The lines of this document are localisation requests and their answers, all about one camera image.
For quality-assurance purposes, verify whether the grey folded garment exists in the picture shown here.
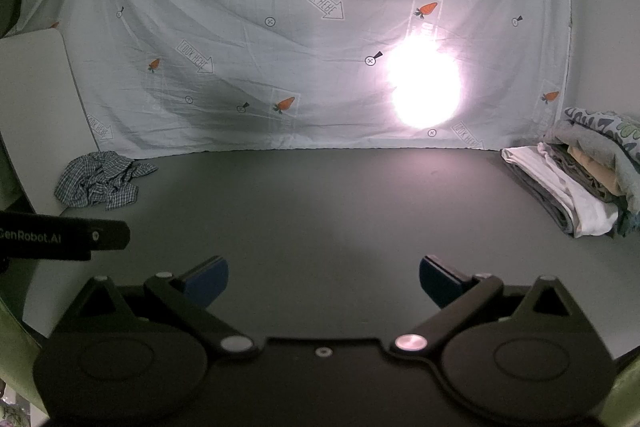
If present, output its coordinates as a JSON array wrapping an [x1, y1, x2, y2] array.
[[544, 119, 640, 200]]

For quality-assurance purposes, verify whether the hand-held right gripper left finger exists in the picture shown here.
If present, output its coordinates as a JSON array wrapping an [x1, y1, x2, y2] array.
[[65, 256, 262, 360]]

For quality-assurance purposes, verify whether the white folded garment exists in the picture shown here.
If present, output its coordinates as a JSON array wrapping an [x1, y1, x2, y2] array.
[[501, 145, 622, 239]]

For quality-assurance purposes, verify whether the carrot printed sheet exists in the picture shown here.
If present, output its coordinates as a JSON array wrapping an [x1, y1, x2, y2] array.
[[17, 0, 576, 154]]

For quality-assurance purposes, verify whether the beige folded garment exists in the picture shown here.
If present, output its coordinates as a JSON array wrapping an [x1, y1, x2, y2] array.
[[564, 147, 627, 198]]

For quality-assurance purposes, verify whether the patterned folded cloth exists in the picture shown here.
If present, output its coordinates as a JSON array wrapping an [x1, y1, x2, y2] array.
[[564, 106, 640, 162]]

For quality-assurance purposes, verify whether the green cloth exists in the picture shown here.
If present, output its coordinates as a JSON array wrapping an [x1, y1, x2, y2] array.
[[0, 294, 47, 413]]

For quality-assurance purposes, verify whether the blue checked shirt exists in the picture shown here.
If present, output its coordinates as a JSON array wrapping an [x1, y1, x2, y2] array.
[[54, 150, 159, 211]]

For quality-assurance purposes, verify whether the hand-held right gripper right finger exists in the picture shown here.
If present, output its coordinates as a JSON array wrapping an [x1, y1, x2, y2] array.
[[390, 256, 584, 360]]

